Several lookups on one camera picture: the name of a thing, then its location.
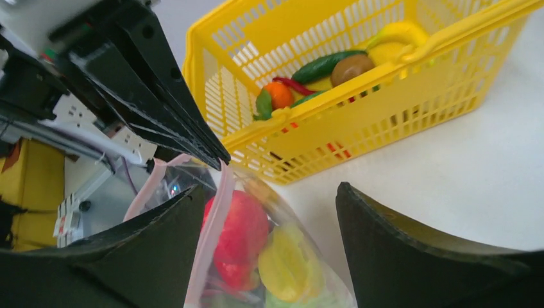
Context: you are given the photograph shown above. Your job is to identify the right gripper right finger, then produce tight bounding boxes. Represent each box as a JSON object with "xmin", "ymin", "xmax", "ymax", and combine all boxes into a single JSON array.
[{"xmin": 336, "ymin": 182, "xmax": 543, "ymax": 307}]

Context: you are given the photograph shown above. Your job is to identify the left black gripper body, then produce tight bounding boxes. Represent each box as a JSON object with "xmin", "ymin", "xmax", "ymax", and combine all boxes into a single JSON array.
[{"xmin": 1, "ymin": 1, "xmax": 149, "ymax": 128}]

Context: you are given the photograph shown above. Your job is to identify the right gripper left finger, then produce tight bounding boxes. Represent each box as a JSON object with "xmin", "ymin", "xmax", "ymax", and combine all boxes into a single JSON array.
[{"xmin": 1, "ymin": 185, "xmax": 205, "ymax": 307}]

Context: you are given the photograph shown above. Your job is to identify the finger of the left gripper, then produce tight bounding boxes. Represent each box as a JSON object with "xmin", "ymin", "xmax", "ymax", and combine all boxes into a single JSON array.
[
  {"xmin": 53, "ymin": 25, "xmax": 224, "ymax": 172},
  {"xmin": 123, "ymin": 1, "xmax": 231, "ymax": 164}
]

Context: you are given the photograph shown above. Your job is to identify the clear pink-dotted zip bag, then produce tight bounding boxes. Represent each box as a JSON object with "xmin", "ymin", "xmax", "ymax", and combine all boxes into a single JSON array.
[{"xmin": 123, "ymin": 153, "xmax": 358, "ymax": 308}]

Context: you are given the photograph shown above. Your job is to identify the yellow-green pepper toy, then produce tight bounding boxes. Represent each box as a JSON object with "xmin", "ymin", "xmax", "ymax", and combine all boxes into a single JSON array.
[{"xmin": 258, "ymin": 224, "xmax": 324, "ymax": 302}]

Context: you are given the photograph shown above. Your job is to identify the yellow plastic basket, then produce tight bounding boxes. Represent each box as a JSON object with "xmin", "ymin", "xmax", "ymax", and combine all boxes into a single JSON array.
[{"xmin": 183, "ymin": 1, "xmax": 543, "ymax": 184}]

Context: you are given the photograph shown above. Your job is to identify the green cabbage toy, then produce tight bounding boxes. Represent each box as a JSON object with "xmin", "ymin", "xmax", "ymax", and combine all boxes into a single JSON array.
[{"xmin": 265, "ymin": 291, "xmax": 341, "ymax": 308}]

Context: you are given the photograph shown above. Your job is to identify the small orange toy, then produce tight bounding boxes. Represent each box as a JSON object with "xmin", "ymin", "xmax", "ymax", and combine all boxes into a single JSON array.
[{"xmin": 264, "ymin": 81, "xmax": 294, "ymax": 110}]

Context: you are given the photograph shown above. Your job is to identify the red chili pepper toy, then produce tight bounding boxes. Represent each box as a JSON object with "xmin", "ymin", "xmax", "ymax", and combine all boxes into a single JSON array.
[{"xmin": 272, "ymin": 77, "xmax": 317, "ymax": 96}]

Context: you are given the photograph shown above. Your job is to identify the green bean toy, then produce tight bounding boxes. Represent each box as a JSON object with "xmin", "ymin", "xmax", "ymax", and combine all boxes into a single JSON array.
[{"xmin": 291, "ymin": 85, "xmax": 381, "ymax": 109}]

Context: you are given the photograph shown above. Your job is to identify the green cucumber toy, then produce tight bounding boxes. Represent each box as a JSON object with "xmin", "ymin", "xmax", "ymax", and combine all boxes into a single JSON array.
[{"xmin": 291, "ymin": 50, "xmax": 368, "ymax": 84}]

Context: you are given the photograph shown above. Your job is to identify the yellow banana toy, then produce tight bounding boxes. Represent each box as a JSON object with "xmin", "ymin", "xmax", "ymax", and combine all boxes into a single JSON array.
[{"xmin": 365, "ymin": 21, "xmax": 429, "ymax": 51}]

